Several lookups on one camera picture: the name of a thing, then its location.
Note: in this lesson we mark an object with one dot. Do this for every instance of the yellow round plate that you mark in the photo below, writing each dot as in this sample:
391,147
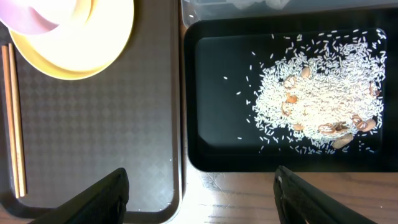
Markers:
84,51

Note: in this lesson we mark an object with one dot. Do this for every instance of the pink white bowl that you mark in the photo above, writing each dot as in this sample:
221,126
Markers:
37,17

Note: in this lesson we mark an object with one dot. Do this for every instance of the rice and peanut waste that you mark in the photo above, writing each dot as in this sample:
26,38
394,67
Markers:
317,92

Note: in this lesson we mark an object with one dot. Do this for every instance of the wooden chopstick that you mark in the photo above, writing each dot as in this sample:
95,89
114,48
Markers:
17,123
10,119

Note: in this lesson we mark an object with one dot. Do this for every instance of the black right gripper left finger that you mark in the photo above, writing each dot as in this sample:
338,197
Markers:
103,202

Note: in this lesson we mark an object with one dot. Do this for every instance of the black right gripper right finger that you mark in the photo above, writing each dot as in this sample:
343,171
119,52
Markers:
297,201

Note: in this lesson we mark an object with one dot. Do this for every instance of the black waste tray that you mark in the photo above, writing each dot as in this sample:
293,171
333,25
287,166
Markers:
223,60

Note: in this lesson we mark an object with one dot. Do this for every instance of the dark brown serving tray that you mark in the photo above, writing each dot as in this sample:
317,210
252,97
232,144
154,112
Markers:
75,132

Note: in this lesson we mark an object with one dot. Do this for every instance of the clear plastic waste bin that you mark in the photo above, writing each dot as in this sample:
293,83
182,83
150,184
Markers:
198,10

